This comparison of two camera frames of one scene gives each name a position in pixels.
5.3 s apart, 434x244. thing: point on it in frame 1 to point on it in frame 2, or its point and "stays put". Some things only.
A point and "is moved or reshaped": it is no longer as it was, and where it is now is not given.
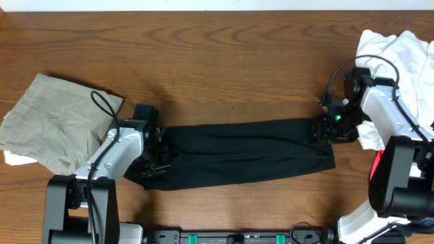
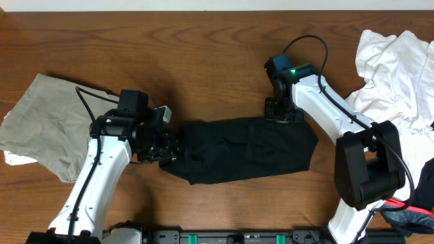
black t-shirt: (215, 152) is moved or reshaped
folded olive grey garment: (57, 124) stays put
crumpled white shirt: (407, 61) stays put
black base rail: (265, 236) stays put
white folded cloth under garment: (14, 159) stays put
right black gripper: (323, 129) to (283, 115)
